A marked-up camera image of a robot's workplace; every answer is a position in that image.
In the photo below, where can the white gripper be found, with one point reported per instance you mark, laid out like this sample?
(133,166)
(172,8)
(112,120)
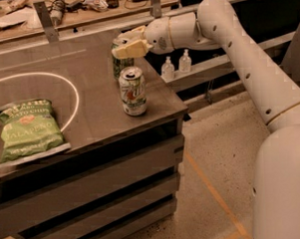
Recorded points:
(157,35)

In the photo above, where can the green soda can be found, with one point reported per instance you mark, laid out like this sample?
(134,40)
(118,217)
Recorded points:
(118,62)

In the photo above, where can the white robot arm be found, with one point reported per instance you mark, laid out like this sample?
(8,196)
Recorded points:
(276,187)

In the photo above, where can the white 7up can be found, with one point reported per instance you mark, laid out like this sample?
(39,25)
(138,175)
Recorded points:
(133,91)

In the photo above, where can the left clear sanitizer bottle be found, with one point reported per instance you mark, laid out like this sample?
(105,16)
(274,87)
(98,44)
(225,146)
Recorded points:
(167,69)

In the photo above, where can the clear sanitizer bottle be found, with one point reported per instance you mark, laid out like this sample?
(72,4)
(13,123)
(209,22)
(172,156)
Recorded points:
(185,62)
(167,69)

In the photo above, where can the dark round cup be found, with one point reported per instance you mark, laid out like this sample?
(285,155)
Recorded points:
(112,3)

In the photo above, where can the right clear sanitizer bottle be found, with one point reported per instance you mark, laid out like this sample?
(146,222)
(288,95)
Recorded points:
(185,62)

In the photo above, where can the crumpled white wrapper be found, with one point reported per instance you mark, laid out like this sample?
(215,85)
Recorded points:
(97,5)

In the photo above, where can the white paper sheet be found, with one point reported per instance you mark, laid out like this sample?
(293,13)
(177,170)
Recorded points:
(17,17)

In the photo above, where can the grey drawer cabinet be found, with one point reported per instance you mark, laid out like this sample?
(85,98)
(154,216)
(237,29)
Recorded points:
(108,189)

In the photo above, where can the green jalapeno chips bag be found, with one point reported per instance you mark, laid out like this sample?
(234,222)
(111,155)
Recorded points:
(28,128)

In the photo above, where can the middle metal bracket post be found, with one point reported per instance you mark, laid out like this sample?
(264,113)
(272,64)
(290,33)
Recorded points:
(155,10)

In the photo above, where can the metal bracket post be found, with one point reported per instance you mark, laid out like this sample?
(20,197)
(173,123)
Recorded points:
(155,10)
(46,22)

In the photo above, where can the left metal bracket post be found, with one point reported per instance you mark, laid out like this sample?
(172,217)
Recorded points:
(46,22)

